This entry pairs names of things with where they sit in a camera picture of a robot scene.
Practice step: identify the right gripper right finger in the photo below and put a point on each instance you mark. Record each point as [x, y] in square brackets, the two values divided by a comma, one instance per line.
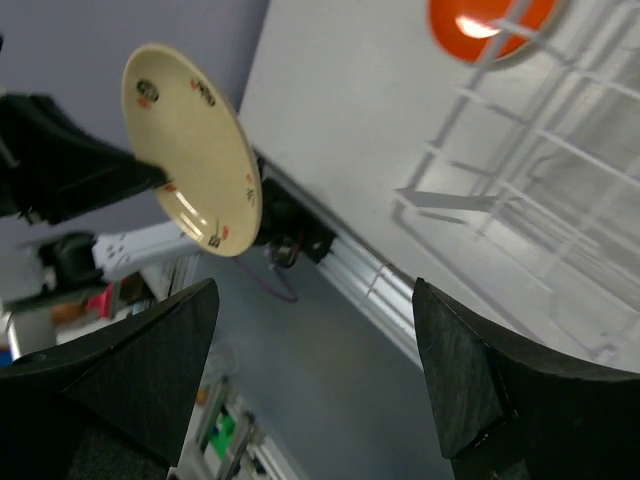
[506, 407]

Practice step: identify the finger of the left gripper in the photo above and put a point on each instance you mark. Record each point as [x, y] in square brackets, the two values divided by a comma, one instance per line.
[52, 171]

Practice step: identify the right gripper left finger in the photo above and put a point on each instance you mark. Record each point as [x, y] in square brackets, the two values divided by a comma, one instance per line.
[112, 404]

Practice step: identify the beige floral saucer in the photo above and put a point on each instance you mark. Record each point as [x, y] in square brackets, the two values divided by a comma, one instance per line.
[178, 120]

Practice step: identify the orange plate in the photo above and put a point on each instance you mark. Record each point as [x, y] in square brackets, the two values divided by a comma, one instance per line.
[463, 29]

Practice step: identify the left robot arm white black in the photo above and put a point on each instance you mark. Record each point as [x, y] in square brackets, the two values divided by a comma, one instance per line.
[43, 264]

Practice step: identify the aluminium mounting rail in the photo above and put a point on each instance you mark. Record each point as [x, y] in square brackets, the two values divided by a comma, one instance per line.
[373, 285]

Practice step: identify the white wire dish rack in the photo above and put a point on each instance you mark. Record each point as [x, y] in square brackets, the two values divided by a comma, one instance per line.
[528, 192]

